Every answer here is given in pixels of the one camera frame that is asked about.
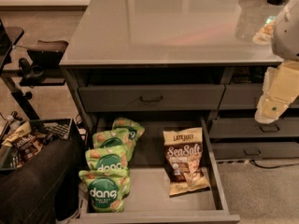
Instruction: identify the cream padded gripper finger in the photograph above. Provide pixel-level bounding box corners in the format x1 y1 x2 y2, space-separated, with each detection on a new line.
254 96 288 124

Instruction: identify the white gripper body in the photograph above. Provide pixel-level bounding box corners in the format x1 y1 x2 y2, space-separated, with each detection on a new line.
264 60 299 106

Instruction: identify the brown sea salt chip bag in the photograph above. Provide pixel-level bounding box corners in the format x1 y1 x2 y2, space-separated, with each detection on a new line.
164 127 210 196

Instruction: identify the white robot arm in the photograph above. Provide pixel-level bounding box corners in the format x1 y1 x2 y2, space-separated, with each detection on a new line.
252 0 299 124

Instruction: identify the grey top right drawer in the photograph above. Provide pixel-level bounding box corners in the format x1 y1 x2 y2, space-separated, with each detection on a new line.
219 83 299 111

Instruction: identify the grey bottom right drawer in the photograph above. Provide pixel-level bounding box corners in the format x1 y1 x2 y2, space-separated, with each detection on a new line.
212 142 299 161

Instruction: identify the rear green dang chip bag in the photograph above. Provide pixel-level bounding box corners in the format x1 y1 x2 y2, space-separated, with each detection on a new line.
112 118 145 143

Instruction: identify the green dang chip bag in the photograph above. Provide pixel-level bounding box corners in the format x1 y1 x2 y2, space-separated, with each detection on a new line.
112 118 145 143
93 128 135 160
78 169 130 212
85 146 128 171

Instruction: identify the grey counter cabinet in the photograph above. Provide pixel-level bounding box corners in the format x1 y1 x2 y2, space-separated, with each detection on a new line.
59 0 299 170

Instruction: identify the open grey middle drawer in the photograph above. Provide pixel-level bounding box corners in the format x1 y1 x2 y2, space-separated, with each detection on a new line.
72 118 240 224

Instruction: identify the grey top left drawer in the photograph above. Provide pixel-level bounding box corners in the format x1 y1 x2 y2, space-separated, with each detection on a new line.
78 84 224 112

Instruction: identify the front green dang chip bag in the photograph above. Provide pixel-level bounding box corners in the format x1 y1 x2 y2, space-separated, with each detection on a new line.
78 169 130 212

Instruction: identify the brown chip bag in crate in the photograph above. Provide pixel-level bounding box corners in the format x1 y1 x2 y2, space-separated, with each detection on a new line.
2 121 46 162

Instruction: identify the black stand with tray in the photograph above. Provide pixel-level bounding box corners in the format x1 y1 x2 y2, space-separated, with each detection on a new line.
0 20 68 119

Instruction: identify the black plastic crate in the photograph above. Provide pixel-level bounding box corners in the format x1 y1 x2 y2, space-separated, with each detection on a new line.
0 119 80 173

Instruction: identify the black floor cable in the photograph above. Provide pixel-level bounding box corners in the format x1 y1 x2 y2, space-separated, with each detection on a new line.
249 159 299 170

